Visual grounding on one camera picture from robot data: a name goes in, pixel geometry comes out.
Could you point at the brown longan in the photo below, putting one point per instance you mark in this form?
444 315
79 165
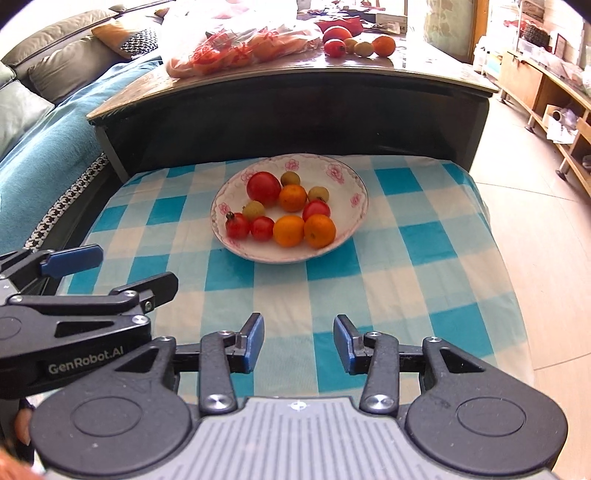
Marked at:
364 49
253 210
318 194
349 45
290 177

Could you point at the small dark picture frame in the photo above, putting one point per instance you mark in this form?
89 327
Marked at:
561 44

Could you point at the mustard houndstooth cushion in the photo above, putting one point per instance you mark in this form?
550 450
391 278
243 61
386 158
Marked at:
134 44

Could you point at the white floral rim plate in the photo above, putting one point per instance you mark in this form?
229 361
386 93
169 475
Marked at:
347 207

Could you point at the clear plastic bag of produce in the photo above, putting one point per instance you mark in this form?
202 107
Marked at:
240 46

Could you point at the wooden media cabinet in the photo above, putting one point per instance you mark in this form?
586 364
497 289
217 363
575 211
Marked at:
521 81

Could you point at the blue white checked tablecloth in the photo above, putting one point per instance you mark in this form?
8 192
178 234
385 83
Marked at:
369 286

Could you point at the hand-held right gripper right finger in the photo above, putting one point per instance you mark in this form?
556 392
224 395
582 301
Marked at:
344 344

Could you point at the dark coffee table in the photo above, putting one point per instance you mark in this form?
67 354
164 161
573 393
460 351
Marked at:
300 120

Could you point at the grey green cushion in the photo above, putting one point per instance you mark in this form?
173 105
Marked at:
21 110

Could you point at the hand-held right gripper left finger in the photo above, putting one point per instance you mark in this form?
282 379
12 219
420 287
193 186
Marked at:
253 344

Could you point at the red cherry tomato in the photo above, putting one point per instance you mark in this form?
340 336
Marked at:
316 210
262 228
237 225

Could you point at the person's left hand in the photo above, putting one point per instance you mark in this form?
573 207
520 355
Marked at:
22 427

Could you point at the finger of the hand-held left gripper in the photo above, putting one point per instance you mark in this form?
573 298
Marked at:
74 261
157 288

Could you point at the dark woven basket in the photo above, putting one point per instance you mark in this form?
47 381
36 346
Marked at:
535 33

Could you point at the large red tomato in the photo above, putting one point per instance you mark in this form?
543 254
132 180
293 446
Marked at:
263 188

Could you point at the white crumpled plastic wrap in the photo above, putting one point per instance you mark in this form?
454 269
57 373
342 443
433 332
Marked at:
561 122

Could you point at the small orange mandarin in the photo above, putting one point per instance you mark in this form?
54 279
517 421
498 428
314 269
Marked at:
288 230
319 230
292 197

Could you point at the grey sofa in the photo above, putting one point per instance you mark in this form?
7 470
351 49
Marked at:
51 60

